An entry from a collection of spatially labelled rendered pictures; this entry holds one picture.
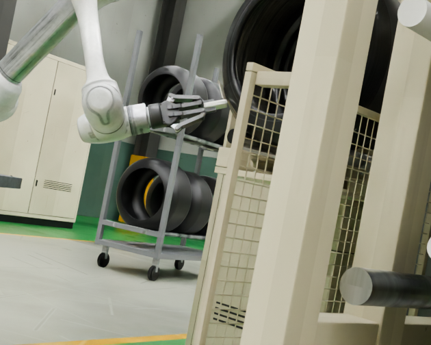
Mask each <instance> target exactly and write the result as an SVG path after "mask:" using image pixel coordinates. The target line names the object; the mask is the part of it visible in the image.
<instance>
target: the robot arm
mask: <svg viewBox="0 0 431 345"><path fill-rule="evenodd" d="M117 1H119V0H58V1H57V2H56V3H55V5H54V6H53V7H52V8H51V9H50V10H49V11H48V12H47V13H46V14H45V15H44V16H43V17H42V18H41V19H40V20H39V21H38V22H37V23H36V24H35V25H34V26H33V27H32V28H31V29H30V30H29V31H28V32H27V33H26V34H25V35H24V36H23V37H22V38H21V40H20V41H19V42H18V43H17V44H16V45H15V46H14V47H13V48H12V49H11V50H10V51H9V52H8V53H7V54H6V55H5V56H4V58H3V59H2V60H1V61H0V122H2V121H4V120H7V119H8V118H10V117H11V116H12V115H13V114H14V113H15V111H16V109H17V107H18V98H19V95H20V94H21V92H22V80H24V78H26V76H28V74H30V72H32V71H33V69H35V67H37V65H39V63H41V61H43V59H45V57H46V56H48V54H49V53H50V52H51V51H52V50H53V49H54V48H55V47H56V46H57V45H58V44H59V43H60V42H61V41H62V40H63V39H64V38H65V37H66V36H67V35H68V34H69V33H70V32H71V31H72V30H73V29H74V28H75V27H76V26H77V25H78V24H79V28H80V33H81V41H82V46H83V54H84V60H85V65H86V83H85V85H84V86H83V87H82V88H81V95H82V100H81V104H82V107H83V111H84V114H83V115H81V116H80V117H79V118H78V119H77V128H78V132H79V136H80V138H81V139H82V141H83V142H86V143H90V144H103V143H108V142H115V141H119V140H123V139H125V138H127V137H129V136H136V135H139V134H143V133H149V132H150V128H152V129H159V128H163V127H171V128H173V129H174V130H175V132H176V133H179V132H180V131H181V130H182V129H184V128H186V127H189V126H191V125H194V124H196V123H199V122H201V121H203V120H204V119H205V115H206V114H209V113H213V112H216V110H218V109H222V108H226V107H227V100H226V99H222V100H219V101H214V99H209V100H206V101H204V100H203V99H201V97H200V96H199V95H177V94H172V93H168V98H167V100H166V101H164V102H162V103H154V104H150V105H148V107H146V106H145V104H144V103H141V104H137V105H129V106H125V107H124V106H123V99H122V96H121V93H120V90H119V88H118V84H117V82H116V81H114V80H113V79H111V78H110V77H109V75H108V74H107V70H106V67H105V63H104V59H103V49H102V42H101V31H100V26H99V16H98V10H99V9H101V8H102V7H104V6H106V5H108V4H110V3H113V2H117ZM174 101H175V102H188V103H183V104H180V103H179V104H174V103H171V102H174ZM201 107H204V108H201ZM197 108H200V109H197ZM193 109H195V110H193ZM186 110H188V111H186ZM183 111H184V112H183ZM191 117H193V118H191ZM184 118H190V119H187V120H185V121H183V122H181V123H179V124H178V123H177V122H178V121H179V120H183V119H184Z"/></svg>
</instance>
